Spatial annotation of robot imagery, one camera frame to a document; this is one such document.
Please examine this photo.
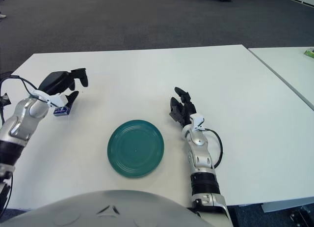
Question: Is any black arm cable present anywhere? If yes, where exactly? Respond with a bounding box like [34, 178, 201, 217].
[0, 75, 53, 124]
[203, 128, 224, 169]

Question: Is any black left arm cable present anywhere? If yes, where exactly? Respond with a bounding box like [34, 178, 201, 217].
[0, 75, 53, 124]

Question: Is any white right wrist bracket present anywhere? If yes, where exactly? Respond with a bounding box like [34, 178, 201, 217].
[190, 114, 205, 132]

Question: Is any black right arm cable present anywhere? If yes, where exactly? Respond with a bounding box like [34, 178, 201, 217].
[203, 128, 224, 169]

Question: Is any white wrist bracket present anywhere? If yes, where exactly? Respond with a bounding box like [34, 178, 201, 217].
[33, 90, 68, 107]
[190, 114, 205, 132]

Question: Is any black wheeled base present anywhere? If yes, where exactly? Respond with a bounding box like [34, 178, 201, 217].
[289, 206, 314, 227]

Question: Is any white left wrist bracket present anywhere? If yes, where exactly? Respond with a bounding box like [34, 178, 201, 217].
[33, 90, 68, 107]

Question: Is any grey robot torso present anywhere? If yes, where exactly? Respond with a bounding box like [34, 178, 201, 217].
[0, 189, 214, 227]

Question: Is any green round plate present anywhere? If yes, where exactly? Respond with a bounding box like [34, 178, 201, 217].
[107, 119, 165, 179]

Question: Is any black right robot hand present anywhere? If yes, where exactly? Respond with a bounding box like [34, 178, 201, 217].
[168, 86, 197, 127]

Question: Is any blue purple gum box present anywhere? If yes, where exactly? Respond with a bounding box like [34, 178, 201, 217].
[53, 104, 72, 117]

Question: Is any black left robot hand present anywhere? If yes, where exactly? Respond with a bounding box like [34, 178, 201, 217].
[38, 68, 89, 107]

